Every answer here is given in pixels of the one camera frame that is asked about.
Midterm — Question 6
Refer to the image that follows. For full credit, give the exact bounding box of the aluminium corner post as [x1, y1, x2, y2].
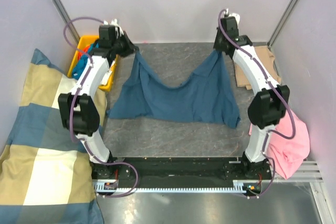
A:
[36, 0, 81, 41]
[267, 0, 299, 49]

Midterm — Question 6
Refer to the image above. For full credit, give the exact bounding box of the yellow plastic bin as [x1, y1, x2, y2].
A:
[67, 35, 120, 92]

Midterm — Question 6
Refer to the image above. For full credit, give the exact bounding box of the blue beige checkered pillow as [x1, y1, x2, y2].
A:
[1, 49, 103, 223]

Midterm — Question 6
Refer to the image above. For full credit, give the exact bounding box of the teal t-shirt in bin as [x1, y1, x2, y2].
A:
[71, 42, 99, 80]

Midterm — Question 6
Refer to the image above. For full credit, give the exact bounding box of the right aluminium corner post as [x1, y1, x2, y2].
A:
[267, 0, 299, 49]

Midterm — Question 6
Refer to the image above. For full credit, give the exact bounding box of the left aluminium corner post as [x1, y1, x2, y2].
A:
[36, 0, 81, 41]

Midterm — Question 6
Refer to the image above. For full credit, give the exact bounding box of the orange t-shirt in bin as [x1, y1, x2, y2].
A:
[77, 45, 91, 61]

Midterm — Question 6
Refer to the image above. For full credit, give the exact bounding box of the dark blue t-shirt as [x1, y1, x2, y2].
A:
[107, 50, 240, 129]

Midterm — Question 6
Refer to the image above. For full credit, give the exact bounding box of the folded beige t-shirt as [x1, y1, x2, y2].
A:
[234, 46, 281, 90]

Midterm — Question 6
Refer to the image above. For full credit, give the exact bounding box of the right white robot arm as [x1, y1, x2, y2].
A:
[214, 12, 290, 179]

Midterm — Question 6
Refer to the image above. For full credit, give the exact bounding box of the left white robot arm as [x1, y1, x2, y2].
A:
[58, 22, 137, 178]

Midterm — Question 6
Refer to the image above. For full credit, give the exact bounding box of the pink t-shirt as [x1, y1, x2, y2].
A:
[246, 112, 310, 179]

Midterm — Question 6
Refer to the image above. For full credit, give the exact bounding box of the grey slotted cable duct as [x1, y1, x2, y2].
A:
[92, 179, 264, 197]

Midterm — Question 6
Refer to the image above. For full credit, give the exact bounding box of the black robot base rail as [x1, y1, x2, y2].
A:
[91, 155, 274, 183]

